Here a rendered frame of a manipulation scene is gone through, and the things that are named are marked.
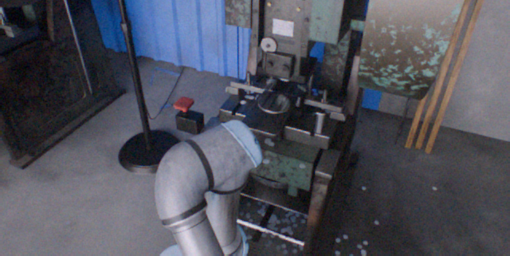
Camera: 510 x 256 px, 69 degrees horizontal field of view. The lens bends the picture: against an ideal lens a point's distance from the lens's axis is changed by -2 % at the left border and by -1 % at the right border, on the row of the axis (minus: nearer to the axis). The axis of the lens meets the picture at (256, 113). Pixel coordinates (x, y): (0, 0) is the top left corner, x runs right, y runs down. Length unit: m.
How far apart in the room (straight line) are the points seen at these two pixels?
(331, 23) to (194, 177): 0.68
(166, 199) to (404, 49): 0.60
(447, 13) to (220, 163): 0.54
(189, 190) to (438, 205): 1.76
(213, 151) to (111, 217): 1.43
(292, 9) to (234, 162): 0.65
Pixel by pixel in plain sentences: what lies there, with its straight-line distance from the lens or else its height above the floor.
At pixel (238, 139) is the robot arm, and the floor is 1.09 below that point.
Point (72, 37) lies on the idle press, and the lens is 2.64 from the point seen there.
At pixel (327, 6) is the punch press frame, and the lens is 1.19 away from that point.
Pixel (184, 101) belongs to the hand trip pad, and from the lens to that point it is 1.47.
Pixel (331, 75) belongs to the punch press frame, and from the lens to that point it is 1.63.
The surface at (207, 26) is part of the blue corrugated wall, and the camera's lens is 2.94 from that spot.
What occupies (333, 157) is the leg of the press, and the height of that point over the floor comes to 0.64.
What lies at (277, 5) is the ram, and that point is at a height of 1.14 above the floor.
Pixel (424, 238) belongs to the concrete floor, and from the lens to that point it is 2.13.
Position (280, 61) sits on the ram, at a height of 0.95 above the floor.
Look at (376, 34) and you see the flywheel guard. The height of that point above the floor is 1.23.
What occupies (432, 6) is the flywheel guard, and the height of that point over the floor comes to 1.32.
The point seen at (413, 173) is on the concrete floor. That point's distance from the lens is 2.43.
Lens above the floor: 1.59
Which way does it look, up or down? 37 degrees down
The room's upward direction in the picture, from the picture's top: 1 degrees clockwise
